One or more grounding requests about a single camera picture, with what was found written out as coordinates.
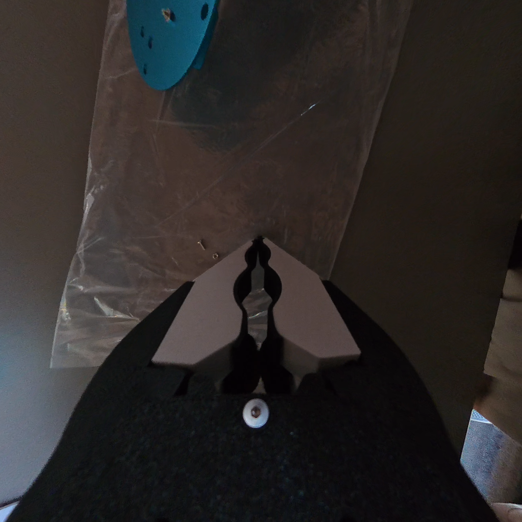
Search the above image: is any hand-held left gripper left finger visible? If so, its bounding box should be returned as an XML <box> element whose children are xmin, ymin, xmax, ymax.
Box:
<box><xmin>151</xmin><ymin>238</ymin><xmax>262</xmax><ymax>394</ymax></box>

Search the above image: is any person's torso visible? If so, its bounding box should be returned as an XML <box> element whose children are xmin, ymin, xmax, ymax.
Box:
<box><xmin>482</xmin><ymin>220</ymin><xmax>522</xmax><ymax>388</ymax></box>

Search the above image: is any blue round plate with bracket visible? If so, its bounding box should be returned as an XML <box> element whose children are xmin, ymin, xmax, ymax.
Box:
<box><xmin>124</xmin><ymin>0</ymin><xmax>221</xmax><ymax>90</ymax></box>

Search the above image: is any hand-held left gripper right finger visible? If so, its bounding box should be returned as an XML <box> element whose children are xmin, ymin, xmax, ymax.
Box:
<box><xmin>258</xmin><ymin>238</ymin><xmax>363</xmax><ymax>394</ymax></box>

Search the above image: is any clear plastic bag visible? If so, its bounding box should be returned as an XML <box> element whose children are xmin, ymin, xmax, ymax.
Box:
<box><xmin>50</xmin><ymin>0</ymin><xmax>412</xmax><ymax>369</ymax></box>

